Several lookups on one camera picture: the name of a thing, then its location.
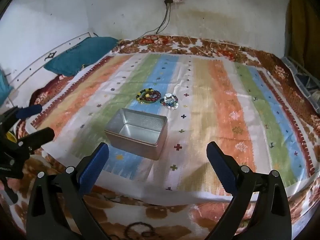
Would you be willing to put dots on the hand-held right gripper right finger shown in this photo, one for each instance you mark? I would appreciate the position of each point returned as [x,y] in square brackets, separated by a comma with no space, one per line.
[222,166]

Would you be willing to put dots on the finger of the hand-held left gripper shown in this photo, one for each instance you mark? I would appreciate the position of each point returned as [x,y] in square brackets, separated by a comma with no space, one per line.
[37,137]
[30,111]

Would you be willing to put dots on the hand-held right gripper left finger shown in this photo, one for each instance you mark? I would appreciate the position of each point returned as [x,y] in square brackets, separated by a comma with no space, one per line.
[93,166]

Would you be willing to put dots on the silver metal tin box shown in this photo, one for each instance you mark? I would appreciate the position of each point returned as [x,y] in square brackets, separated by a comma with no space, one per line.
[140,135]

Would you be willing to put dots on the green bangle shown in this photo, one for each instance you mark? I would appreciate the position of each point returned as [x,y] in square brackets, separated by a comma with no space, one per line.
[143,99]

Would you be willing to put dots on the teal pillow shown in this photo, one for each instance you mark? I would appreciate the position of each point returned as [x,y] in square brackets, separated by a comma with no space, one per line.
[5,87]

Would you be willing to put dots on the white bed headboard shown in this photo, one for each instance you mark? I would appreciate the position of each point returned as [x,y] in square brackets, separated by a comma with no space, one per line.
[37,60]

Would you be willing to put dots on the striped colourful cloth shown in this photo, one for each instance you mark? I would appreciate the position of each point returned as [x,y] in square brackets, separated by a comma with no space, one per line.
[212,100]

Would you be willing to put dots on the teal cloth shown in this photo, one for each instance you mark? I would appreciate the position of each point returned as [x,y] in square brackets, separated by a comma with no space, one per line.
[80,55]

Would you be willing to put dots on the brown floral blanket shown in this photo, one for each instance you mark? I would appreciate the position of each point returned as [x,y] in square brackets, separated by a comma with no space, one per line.
[155,215]

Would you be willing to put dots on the grey plastic crate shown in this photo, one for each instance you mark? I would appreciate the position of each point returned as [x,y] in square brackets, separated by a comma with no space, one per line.
[303,77]

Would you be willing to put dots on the yellow curtain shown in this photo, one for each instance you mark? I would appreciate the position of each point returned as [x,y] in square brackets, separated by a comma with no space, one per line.
[303,17]

